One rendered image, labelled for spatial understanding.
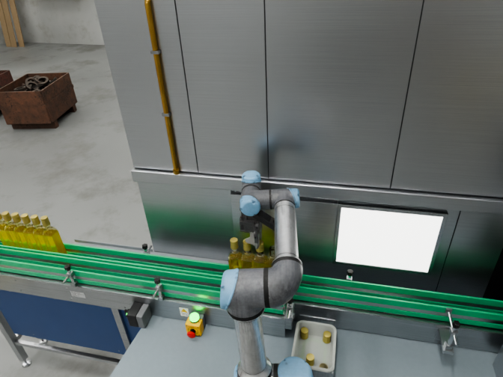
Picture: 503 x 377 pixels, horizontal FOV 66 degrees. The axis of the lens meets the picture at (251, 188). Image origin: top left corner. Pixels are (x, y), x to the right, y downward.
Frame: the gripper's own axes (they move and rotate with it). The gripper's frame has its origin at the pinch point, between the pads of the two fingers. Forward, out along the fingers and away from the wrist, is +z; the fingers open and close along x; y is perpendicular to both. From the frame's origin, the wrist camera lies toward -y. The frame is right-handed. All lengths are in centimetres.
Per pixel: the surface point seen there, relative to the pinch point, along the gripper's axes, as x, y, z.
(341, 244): -12.3, -35.1, 5.4
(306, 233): -11.9, -19.2, 1.3
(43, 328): 14, 126, 72
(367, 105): -15, -39, -59
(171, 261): -3, 46, 21
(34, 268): 14, 112, 22
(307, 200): -12.3, -18.9, -16.5
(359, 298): 4.2, -44.5, 20.3
